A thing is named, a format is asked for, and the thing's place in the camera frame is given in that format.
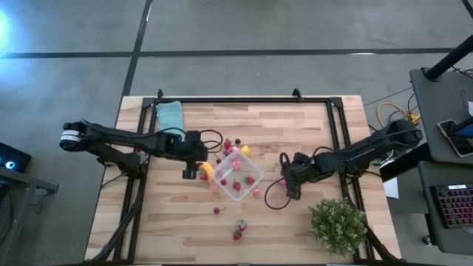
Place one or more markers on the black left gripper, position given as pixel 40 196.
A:
pixel 192 153

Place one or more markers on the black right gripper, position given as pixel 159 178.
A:
pixel 303 170

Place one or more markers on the yellow toy banana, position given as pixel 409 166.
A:
pixel 207 170

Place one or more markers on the clear plastic tupperware container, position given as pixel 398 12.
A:
pixel 244 171

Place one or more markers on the yellow toy lemon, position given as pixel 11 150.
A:
pixel 245 150

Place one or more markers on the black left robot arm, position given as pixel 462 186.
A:
pixel 111 138

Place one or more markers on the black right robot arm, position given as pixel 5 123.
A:
pixel 369 151

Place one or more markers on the green bushy potted plant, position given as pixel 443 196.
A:
pixel 338 227

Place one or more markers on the teal folded cloth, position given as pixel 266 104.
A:
pixel 170 114

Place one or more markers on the white paper sheet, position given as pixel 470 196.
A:
pixel 391 188

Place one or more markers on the black controller box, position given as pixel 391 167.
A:
pixel 403 168

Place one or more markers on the grey desk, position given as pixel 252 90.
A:
pixel 451 173
pixel 436 103

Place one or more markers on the black backlit keyboard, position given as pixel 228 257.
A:
pixel 454 205

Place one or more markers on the grey side stand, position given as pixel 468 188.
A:
pixel 22 181

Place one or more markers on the black smartphone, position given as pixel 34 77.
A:
pixel 456 142

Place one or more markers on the black box with blue light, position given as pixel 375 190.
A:
pixel 13 157

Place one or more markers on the black pole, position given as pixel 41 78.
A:
pixel 449 59

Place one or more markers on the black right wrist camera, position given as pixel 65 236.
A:
pixel 301 158

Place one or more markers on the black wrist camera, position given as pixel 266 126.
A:
pixel 192 136
pixel 301 158

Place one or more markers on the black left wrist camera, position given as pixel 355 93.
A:
pixel 192 136

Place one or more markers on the black metal table frame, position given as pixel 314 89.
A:
pixel 240 100

